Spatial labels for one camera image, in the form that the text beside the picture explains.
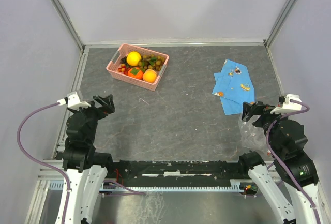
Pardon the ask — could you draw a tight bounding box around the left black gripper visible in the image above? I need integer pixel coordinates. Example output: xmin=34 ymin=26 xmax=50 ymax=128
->
xmin=68 ymin=94 xmax=114 ymax=142

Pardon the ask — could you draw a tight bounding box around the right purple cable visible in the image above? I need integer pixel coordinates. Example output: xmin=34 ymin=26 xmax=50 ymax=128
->
xmin=265 ymin=99 xmax=320 ymax=224

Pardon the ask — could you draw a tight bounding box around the pink plastic basket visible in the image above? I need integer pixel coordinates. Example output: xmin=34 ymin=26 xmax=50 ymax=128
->
xmin=106 ymin=43 xmax=169 ymax=91

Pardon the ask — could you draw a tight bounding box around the dark grape bunch toy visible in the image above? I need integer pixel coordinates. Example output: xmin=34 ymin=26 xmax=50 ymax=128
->
xmin=121 ymin=56 xmax=127 ymax=64

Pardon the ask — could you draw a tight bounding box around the light blue cable duct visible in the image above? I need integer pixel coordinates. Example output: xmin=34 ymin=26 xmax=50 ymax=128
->
xmin=49 ymin=180 xmax=244 ymax=193

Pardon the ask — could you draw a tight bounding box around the small red fruits toy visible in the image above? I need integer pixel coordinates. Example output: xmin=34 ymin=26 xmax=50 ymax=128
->
xmin=117 ymin=63 xmax=130 ymax=75

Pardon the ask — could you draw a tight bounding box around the yellow lemon toy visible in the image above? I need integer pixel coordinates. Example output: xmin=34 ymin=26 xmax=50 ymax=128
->
xmin=126 ymin=51 xmax=142 ymax=67

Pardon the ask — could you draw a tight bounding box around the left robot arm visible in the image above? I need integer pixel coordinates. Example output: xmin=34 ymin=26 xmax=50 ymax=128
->
xmin=56 ymin=91 xmax=115 ymax=223

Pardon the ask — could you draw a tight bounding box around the green longan bunch toy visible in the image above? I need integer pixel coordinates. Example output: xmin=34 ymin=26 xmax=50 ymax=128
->
xmin=138 ymin=54 xmax=166 ymax=72

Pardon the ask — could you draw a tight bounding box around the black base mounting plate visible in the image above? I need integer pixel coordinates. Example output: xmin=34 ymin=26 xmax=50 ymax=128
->
xmin=106 ymin=160 xmax=249 ymax=188

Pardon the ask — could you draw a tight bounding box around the yellow orange peach toy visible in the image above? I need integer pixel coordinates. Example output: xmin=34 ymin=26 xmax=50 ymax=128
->
xmin=142 ymin=69 xmax=158 ymax=84

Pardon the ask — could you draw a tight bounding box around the orange persimmon toy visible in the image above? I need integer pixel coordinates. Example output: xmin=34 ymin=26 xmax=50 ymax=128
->
xmin=127 ymin=67 xmax=144 ymax=80

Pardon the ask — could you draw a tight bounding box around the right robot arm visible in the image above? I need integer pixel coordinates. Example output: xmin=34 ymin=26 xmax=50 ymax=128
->
xmin=237 ymin=95 xmax=322 ymax=223

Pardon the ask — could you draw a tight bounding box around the clear zip top bag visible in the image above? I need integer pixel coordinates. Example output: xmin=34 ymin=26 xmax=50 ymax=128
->
xmin=238 ymin=114 xmax=268 ymax=155

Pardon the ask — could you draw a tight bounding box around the blue cartoon cloth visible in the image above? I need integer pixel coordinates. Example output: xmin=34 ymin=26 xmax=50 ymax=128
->
xmin=212 ymin=59 xmax=255 ymax=115

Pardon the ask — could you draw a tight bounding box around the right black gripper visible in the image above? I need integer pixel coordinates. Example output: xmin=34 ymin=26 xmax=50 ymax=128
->
xmin=240 ymin=100 xmax=290 ymax=154

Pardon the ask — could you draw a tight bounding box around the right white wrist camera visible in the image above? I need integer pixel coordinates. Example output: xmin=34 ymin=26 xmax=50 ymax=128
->
xmin=270 ymin=94 xmax=302 ymax=114

